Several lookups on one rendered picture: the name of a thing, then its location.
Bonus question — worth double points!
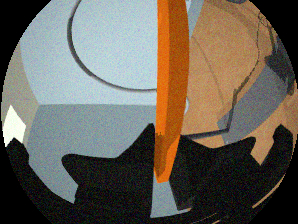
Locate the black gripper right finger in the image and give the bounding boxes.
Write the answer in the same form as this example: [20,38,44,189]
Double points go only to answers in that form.
[169,135,255,210]

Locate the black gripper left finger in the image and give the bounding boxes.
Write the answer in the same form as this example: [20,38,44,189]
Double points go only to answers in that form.
[61,123,156,214]

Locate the orange handle with grey ring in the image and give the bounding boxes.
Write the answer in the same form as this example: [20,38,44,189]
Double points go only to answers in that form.
[154,0,190,184]

